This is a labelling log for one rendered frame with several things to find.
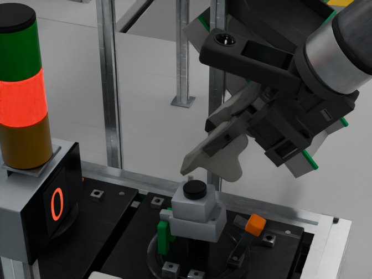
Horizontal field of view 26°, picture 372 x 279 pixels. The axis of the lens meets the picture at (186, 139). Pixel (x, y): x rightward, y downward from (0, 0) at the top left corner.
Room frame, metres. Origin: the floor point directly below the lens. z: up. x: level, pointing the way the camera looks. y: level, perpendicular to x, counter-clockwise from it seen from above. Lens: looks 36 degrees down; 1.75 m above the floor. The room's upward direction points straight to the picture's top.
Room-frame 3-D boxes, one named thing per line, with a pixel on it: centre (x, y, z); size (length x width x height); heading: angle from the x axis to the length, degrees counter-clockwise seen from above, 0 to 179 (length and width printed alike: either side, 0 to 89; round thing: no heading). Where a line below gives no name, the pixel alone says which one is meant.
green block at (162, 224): (0.78, 0.03, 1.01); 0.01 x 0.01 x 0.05; 70
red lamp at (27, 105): (0.64, 0.16, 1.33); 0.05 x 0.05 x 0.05
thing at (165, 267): (0.74, 0.02, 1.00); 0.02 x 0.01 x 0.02; 70
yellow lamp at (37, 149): (0.64, 0.16, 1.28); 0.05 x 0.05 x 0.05
